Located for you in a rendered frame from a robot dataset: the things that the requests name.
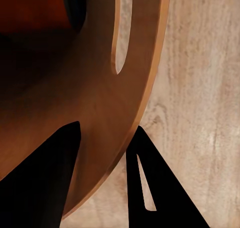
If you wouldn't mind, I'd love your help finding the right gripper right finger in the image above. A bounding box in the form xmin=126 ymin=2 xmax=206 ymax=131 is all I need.
xmin=126 ymin=125 xmax=210 ymax=228

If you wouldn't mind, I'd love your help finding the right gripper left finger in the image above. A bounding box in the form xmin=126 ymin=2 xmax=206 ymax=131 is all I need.
xmin=0 ymin=121 xmax=81 ymax=228

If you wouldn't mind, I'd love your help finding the can of soda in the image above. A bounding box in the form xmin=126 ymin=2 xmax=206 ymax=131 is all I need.
xmin=0 ymin=0 xmax=84 ymax=36

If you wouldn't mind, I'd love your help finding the trash can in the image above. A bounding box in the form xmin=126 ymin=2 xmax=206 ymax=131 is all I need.
xmin=0 ymin=0 xmax=170 ymax=220

